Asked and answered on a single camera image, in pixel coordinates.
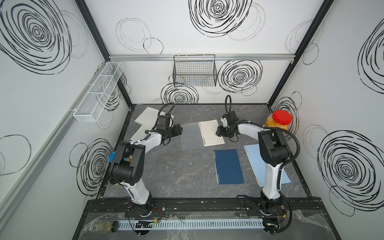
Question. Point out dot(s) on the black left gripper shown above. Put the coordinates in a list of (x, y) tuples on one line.
[(177, 130)]

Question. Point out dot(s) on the black wire basket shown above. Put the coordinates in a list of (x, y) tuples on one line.
[(195, 73)]

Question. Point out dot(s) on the light blue spiral notebook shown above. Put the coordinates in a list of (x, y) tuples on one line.
[(257, 163)]

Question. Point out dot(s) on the blue lid snack cup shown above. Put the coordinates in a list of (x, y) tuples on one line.
[(111, 157)]

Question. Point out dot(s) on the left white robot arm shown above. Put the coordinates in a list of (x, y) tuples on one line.
[(128, 162)]

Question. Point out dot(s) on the black corner frame post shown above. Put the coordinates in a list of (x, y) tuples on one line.
[(319, 17)]

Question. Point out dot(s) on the white mesh wall shelf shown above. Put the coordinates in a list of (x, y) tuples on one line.
[(99, 92)]

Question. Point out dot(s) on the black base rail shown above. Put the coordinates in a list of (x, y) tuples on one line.
[(162, 207)]

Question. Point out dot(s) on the white slotted cable duct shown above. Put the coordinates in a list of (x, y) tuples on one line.
[(191, 224)]

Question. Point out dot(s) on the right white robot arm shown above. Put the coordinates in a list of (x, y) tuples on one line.
[(274, 151)]

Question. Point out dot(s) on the cornflakes jar with red lid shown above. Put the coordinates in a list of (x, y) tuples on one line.
[(279, 119)]

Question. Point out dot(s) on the dark blue spiral notebook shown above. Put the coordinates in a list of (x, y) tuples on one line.
[(228, 167)]

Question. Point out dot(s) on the aluminium wall rail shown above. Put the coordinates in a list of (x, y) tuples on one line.
[(201, 57)]

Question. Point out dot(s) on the torn lined paper page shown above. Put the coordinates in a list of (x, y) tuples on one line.
[(148, 117)]

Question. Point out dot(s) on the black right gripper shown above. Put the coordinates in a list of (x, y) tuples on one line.
[(219, 132)]

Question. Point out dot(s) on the frosted cover white notebook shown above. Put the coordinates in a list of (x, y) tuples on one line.
[(201, 134)]

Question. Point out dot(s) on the left black frame post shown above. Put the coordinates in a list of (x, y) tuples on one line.
[(87, 16)]

